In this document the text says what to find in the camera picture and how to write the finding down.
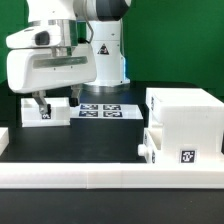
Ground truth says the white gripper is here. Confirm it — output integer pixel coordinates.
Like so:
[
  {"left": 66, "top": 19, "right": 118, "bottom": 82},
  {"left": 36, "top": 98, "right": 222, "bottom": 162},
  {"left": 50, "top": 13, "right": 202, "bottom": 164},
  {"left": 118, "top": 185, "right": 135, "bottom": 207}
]
[{"left": 6, "top": 27, "right": 97, "bottom": 115}]

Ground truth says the white front drawer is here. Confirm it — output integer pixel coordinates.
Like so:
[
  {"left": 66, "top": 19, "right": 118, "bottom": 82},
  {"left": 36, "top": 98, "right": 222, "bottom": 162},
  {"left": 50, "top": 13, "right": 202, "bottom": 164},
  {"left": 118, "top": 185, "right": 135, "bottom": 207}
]
[{"left": 138, "top": 128, "right": 162, "bottom": 164}]

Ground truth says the white drawer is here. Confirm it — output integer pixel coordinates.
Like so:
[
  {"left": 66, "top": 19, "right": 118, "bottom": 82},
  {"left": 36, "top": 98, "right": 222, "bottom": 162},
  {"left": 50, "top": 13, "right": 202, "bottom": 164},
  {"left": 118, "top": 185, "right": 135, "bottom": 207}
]
[
  {"left": 21, "top": 98, "right": 70, "bottom": 127},
  {"left": 138, "top": 128, "right": 162, "bottom": 164}
]

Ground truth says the white drawer cabinet box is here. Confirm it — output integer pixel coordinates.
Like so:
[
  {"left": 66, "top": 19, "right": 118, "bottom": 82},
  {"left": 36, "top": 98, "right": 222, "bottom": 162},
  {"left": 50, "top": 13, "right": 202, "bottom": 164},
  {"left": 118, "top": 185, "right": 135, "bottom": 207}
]
[{"left": 146, "top": 88, "right": 224, "bottom": 164}]

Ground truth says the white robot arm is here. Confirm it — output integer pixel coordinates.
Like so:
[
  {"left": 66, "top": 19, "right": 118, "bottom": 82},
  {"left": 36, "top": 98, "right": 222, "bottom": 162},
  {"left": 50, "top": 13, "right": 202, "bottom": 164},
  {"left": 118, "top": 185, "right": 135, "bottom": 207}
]
[{"left": 6, "top": 0, "right": 132, "bottom": 114}]

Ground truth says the white rear drawer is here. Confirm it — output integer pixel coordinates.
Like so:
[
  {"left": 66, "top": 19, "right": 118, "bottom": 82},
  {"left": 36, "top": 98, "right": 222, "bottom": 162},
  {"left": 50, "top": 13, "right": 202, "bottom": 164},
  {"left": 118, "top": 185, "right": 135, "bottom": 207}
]
[{"left": 21, "top": 98, "right": 70, "bottom": 127}]

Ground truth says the white marker tag sheet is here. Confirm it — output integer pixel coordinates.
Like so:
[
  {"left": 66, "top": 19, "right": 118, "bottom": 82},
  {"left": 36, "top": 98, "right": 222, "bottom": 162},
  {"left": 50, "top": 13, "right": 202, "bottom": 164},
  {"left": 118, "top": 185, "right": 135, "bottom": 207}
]
[{"left": 70, "top": 103, "right": 143, "bottom": 120}]

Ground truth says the white left fence piece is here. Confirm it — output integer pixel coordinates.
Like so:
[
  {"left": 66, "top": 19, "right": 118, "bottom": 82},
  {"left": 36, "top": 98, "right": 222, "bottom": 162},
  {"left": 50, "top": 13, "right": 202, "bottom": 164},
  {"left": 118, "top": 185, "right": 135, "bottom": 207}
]
[{"left": 0, "top": 127, "right": 9, "bottom": 155}]

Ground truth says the white front fence rail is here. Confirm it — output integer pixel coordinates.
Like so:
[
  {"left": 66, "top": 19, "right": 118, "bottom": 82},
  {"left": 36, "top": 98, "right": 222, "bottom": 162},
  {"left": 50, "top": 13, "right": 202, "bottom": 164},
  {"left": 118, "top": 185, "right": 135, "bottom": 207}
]
[{"left": 0, "top": 163, "right": 224, "bottom": 189}]

